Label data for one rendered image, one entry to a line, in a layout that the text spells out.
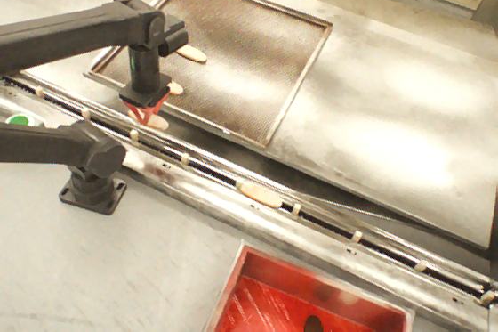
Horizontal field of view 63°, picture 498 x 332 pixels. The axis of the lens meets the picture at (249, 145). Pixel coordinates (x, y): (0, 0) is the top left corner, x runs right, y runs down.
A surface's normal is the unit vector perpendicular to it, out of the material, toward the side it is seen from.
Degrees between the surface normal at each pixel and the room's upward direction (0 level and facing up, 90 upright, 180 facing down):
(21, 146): 88
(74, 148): 81
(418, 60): 10
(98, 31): 87
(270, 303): 0
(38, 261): 0
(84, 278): 0
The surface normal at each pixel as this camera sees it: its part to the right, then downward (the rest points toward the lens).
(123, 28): 0.68, 0.55
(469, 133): 0.07, -0.55
